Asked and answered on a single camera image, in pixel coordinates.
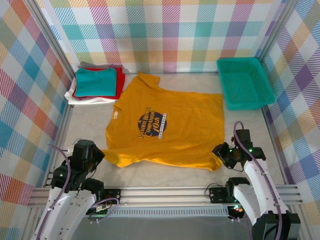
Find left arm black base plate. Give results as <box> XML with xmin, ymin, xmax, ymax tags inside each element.
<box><xmin>75</xmin><ymin>188</ymin><xmax>122</xmax><ymax>205</ymax></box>

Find grey slotted cable duct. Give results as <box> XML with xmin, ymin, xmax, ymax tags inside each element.
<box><xmin>39</xmin><ymin>208</ymin><xmax>230</xmax><ymax>218</ymax></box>

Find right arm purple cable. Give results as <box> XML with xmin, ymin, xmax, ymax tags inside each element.
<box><xmin>233</xmin><ymin>121</ymin><xmax>285</xmax><ymax>240</ymax></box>

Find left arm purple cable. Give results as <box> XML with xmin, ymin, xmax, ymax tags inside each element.
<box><xmin>34</xmin><ymin>143</ymin><xmax>120</xmax><ymax>240</ymax></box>

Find white folded t-shirt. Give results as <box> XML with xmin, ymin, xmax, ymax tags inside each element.
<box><xmin>64</xmin><ymin>77</ymin><xmax>123</xmax><ymax>106</ymax></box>

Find aluminium mounting rail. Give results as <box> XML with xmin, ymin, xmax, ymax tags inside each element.
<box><xmin>26</xmin><ymin>184</ymin><xmax>305</xmax><ymax>208</ymax></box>

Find yellow printed t-shirt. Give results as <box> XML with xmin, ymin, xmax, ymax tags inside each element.
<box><xmin>101</xmin><ymin>72</ymin><xmax>225</xmax><ymax>172</ymax></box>

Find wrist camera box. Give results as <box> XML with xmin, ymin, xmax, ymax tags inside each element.
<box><xmin>235</xmin><ymin>129</ymin><xmax>251</xmax><ymax>145</ymax></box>
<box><xmin>67</xmin><ymin>139</ymin><xmax>97</xmax><ymax>161</ymax></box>

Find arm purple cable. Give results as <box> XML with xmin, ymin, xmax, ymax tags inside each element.
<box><xmin>233</xmin><ymin>121</ymin><xmax>285</xmax><ymax>240</ymax></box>
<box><xmin>34</xmin><ymin>143</ymin><xmax>120</xmax><ymax>240</ymax></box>

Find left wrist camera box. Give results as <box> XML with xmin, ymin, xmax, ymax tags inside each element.
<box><xmin>67</xmin><ymin>139</ymin><xmax>97</xmax><ymax>161</ymax></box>

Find teal folded t-shirt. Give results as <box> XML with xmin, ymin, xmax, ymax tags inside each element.
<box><xmin>74</xmin><ymin>67</ymin><xmax>118</xmax><ymax>98</ymax></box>

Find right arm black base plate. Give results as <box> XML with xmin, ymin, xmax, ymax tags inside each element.
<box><xmin>208</xmin><ymin>186</ymin><xmax>256</xmax><ymax>204</ymax></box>

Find stack of folded shirts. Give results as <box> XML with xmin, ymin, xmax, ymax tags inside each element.
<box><xmin>71</xmin><ymin>66</ymin><xmax>127</xmax><ymax>101</ymax></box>

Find small black electronics board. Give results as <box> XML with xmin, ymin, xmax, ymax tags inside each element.
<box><xmin>85</xmin><ymin>204</ymin><xmax>113</xmax><ymax>223</ymax></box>
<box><xmin>227</xmin><ymin>204</ymin><xmax>247</xmax><ymax>221</ymax></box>

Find aluminium frame post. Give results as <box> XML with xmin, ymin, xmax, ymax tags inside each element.
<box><xmin>24</xmin><ymin>0</ymin><xmax>77</xmax><ymax>76</ymax></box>
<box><xmin>254</xmin><ymin>0</ymin><xmax>300</xmax><ymax>62</ymax></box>

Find grey folded t-shirt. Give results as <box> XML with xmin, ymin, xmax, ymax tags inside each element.
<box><xmin>76</xmin><ymin>61</ymin><xmax>131</xmax><ymax>75</ymax></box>

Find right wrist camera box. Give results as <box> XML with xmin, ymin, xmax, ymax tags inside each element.
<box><xmin>235</xmin><ymin>129</ymin><xmax>251</xmax><ymax>145</ymax></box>

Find teal plastic mesh basket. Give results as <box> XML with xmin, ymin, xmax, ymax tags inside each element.
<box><xmin>216</xmin><ymin>57</ymin><xmax>277</xmax><ymax>111</ymax></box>

